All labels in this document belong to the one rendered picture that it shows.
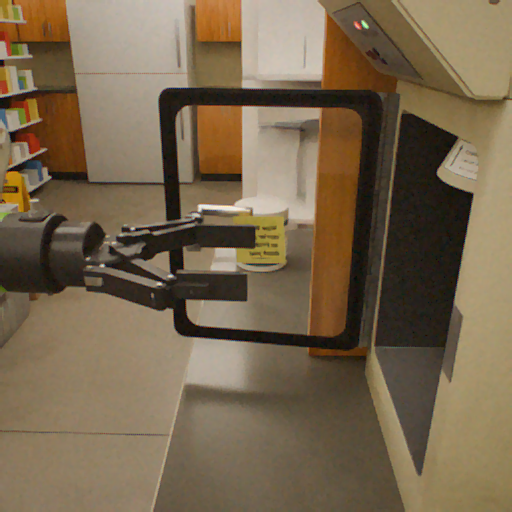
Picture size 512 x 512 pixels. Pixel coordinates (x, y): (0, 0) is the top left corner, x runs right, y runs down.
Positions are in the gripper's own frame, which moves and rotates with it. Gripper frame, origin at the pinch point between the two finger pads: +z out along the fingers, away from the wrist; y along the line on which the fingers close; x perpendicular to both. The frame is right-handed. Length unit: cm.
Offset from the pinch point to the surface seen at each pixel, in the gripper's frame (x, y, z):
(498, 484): 17.8, -13.0, 26.4
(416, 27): -23.2, -13.2, 13.0
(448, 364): 4.6, -12.0, 19.8
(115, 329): 123, 177, -85
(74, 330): 123, 174, -107
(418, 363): 20.9, 11.3, 24.8
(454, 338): 1.7, -12.2, 19.8
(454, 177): -10.0, -1.2, 21.2
